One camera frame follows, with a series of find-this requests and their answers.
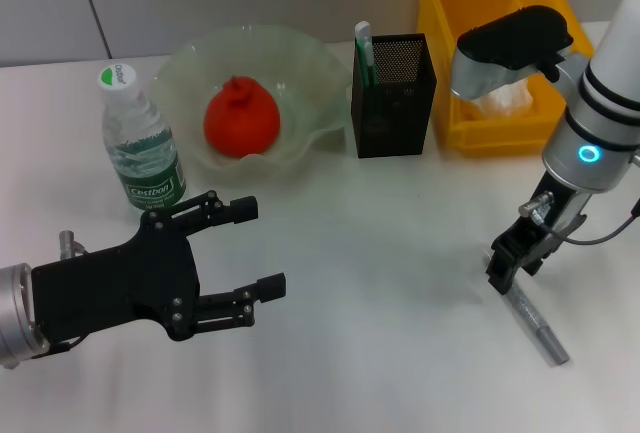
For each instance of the grey marker pen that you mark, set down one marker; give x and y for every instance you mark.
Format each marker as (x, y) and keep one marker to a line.
(537, 323)

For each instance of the yellow plastic bin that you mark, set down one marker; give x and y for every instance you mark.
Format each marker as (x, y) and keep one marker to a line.
(475, 3)

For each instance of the green pen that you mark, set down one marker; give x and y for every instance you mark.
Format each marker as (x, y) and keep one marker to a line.
(367, 60)

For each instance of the white paper ball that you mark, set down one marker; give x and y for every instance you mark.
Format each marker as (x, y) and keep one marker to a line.
(505, 98)

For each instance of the translucent wavy fruit plate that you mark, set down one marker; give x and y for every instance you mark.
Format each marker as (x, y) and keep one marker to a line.
(310, 78)

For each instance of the clear green-label water bottle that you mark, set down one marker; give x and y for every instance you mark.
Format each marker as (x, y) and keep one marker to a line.
(145, 153)

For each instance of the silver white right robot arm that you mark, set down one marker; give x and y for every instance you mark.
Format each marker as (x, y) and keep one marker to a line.
(600, 113)

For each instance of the black mesh pen holder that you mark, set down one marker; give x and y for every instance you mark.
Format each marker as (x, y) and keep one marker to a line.
(395, 118)

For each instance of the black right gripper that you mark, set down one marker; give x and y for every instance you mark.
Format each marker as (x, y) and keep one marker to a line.
(550, 223)

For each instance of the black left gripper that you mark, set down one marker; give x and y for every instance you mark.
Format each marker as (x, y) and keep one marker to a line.
(120, 293)

